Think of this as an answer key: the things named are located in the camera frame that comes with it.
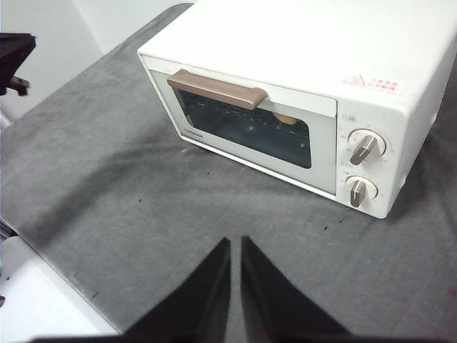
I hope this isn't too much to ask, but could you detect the beige oven knob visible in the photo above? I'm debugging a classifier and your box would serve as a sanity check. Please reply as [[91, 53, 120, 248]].
[[345, 175, 379, 209], [348, 128, 388, 166]]

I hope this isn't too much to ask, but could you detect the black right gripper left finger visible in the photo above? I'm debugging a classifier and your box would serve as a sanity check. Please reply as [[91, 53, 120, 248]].
[[124, 237, 231, 337]]

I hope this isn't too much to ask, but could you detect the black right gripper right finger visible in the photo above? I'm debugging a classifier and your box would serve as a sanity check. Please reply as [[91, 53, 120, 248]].
[[241, 235, 353, 337]]

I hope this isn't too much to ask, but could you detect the white Toshiba toaster oven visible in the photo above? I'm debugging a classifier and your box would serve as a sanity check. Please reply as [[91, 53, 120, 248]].
[[136, 0, 457, 219]]

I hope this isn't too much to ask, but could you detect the oven door with beige handle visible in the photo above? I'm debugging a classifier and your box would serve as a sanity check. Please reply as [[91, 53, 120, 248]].
[[142, 55, 338, 196]]

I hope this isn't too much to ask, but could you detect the red warning sticker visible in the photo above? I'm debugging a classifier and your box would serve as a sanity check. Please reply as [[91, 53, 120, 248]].
[[341, 74, 401, 93]]

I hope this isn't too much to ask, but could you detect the dark grey table cloth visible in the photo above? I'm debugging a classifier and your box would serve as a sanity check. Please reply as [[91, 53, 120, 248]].
[[0, 2, 457, 337]]

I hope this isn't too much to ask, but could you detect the orange-brown bread roll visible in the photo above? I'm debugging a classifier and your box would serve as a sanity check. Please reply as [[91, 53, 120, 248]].
[[273, 112, 297, 126]]

